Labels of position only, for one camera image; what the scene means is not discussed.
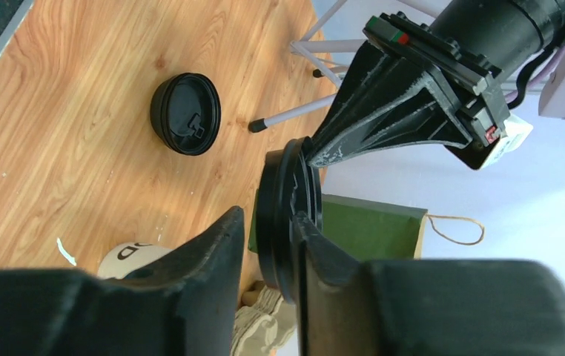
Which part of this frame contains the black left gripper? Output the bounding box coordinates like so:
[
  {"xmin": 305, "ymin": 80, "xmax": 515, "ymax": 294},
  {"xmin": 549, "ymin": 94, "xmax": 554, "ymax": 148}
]
[{"xmin": 308, "ymin": 1, "xmax": 565, "ymax": 170}]

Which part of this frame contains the cardboard cup carrier stack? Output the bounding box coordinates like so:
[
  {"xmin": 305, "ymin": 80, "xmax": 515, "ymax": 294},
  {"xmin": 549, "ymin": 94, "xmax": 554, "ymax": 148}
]
[{"xmin": 231, "ymin": 281, "xmax": 297, "ymax": 355}]

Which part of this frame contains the black coffee cup lid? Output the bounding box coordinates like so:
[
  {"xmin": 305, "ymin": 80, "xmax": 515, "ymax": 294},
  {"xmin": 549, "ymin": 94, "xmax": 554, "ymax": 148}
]
[{"xmin": 254, "ymin": 137, "xmax": 323, "ymax": 304}]

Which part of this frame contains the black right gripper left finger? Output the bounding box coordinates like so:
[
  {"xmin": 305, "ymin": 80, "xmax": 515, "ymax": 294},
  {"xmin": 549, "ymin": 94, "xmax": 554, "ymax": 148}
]
[{"xmin": 0, "ymin": 206, "xmax": 245, "ymax": 355}]

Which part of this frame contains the white paper coffee cup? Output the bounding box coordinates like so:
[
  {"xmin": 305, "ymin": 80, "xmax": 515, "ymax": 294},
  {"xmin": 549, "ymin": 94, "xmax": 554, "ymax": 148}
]
[{"xmin": 97, "ymin": 243, "xmax": 172, "ymax": 279}]

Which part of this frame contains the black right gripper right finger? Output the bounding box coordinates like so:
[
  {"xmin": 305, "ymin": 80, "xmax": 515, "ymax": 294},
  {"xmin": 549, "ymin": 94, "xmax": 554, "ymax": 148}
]
[{"xmin": 293, "ymin": 214, "xmax": 565, "ymax": 355}]

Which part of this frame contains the green paper bag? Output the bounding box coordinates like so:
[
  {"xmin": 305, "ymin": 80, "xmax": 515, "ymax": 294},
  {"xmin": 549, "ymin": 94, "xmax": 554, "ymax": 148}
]
[{"xmin": 248, "ymin": 195, "xmax": 437, "ymax": 263}]

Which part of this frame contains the white tripod stand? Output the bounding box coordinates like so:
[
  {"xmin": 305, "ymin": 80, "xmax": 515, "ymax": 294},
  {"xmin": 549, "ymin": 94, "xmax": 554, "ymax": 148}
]
[{"xmin": 248, "ymin": 1, "xmax": 448, "ymax": 134}]

